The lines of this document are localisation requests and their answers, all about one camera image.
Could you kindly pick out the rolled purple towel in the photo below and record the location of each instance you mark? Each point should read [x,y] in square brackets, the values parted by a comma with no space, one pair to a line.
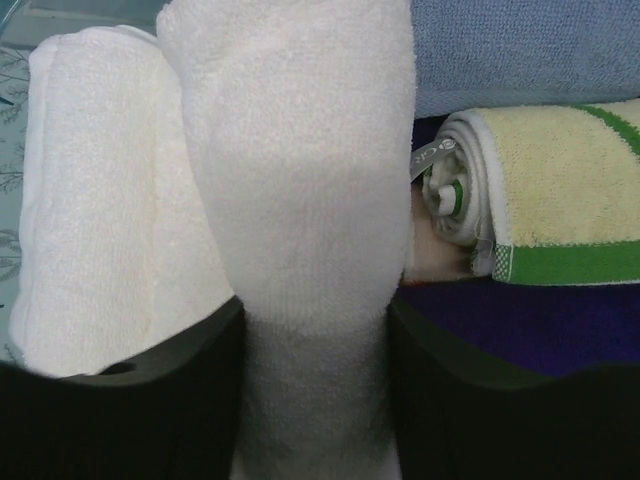
[552,330]

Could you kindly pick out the white towel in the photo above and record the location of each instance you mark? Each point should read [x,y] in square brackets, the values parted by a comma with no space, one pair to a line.
[298,118]
[117,253]

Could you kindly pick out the teal plastic basket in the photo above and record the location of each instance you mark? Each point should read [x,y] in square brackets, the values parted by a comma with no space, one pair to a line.
[24,25]

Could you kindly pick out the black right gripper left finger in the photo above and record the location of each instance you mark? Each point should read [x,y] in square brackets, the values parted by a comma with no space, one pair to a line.
[170,412]

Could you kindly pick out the rolled green striped towel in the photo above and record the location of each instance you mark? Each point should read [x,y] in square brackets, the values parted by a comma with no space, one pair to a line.
[538,195]

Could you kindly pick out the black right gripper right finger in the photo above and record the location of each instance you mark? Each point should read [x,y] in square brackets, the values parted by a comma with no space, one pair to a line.
[460,413]

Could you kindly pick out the rolled light blue towel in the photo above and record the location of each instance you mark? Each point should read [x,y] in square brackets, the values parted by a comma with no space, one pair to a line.
[507,53]

